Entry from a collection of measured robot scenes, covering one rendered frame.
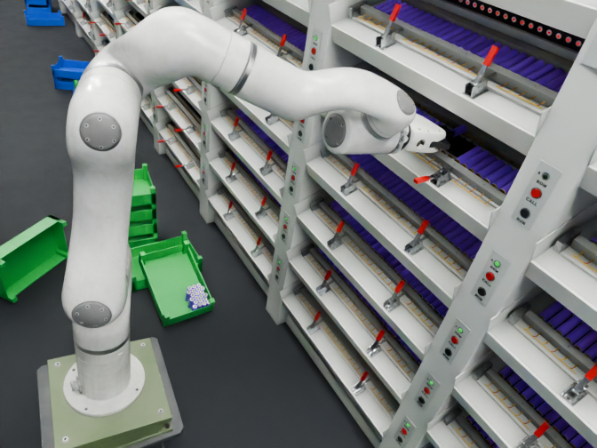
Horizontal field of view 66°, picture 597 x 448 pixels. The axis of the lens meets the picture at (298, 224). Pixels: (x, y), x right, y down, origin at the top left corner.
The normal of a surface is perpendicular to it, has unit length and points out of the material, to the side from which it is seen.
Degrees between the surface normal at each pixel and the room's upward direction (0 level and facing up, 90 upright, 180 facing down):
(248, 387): 0
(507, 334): 20
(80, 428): 4
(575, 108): 90
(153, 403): 4
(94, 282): 61
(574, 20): 110
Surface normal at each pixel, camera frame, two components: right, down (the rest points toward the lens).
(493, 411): -0.15, -0.65
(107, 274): 0.50, 0.17
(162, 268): 0.29, -0.58
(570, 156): -0.84, 0.22
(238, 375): 0.15, -0.78
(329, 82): -0.25, -0.43
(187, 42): 0.26, 0.39
